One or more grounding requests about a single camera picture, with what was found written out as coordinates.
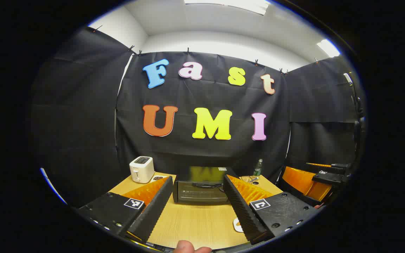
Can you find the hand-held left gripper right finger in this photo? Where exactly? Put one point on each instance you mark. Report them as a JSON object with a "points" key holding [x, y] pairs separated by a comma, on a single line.
{"points": [[239, 207]]}

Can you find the white round plate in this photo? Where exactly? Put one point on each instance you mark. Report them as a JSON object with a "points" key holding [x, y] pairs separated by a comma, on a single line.
{"points": [[237, 228]]}

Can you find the ceiling light panel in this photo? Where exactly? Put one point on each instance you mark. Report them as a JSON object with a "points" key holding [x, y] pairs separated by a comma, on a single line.
{"points": [[328, 48], [230, 4]]}

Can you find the green glass bottle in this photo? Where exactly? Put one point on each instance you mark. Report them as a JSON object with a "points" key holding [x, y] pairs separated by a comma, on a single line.
{"points": [[257, 170]]}

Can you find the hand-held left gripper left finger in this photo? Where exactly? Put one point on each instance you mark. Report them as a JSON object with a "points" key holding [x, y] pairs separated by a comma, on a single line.
{"points": [[155, 207]]}

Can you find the black backdrop cloth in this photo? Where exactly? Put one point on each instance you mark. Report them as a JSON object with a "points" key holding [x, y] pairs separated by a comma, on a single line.
{"points": [[206, 151]]}

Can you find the black tripod stand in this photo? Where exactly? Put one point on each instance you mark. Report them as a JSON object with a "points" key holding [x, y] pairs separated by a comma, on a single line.
{"points": [[356, 102]]}

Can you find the white sectioned snack plate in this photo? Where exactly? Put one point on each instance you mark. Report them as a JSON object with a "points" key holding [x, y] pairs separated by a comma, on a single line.
{"points": [[158, 178]]}

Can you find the white toaster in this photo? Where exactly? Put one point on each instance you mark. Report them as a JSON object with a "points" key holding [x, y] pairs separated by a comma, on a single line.
{"points": [[141, 170]]}

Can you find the black electric oven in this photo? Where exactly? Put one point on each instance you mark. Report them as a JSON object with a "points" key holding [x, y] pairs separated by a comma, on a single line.
{"points": [[199, 191]]}

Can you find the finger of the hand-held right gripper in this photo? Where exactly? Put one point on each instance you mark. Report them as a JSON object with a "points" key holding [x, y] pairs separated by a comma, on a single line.
{"points": [[302, 184], [339, 166]]}

